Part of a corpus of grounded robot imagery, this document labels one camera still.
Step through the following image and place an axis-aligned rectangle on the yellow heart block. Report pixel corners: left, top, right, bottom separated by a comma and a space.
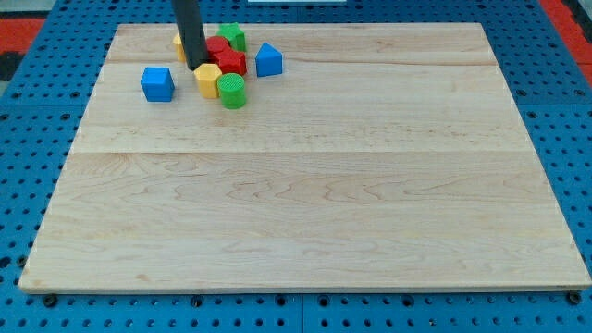
172, 33, 186, 62

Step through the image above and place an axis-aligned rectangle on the wooden board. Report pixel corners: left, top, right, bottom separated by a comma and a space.
19, 23, 591, 294

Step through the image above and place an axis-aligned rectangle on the green cylinder block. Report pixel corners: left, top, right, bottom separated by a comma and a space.
217, 73, 246, 109

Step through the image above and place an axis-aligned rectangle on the blue triangle block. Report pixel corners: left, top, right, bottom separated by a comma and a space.
255, 43, 283, 77

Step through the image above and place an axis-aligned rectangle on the red pentagon block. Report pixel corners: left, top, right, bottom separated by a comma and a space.
213, 49, 247, 76

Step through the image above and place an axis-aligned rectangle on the yellow hexagon block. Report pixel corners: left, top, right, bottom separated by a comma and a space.
193, 63, 222, 99

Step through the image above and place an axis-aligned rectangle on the red cylinder block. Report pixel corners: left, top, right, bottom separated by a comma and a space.
205, 36, 230, 59

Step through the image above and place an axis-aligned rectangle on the green star block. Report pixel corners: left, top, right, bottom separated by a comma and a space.
216, 22, 247, 52

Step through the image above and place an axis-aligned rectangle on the blue cube block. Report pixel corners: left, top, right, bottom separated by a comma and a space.
141, 67, 175, 103

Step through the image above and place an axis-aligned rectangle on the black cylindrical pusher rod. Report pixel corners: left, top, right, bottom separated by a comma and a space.
171, 0, 209, 71

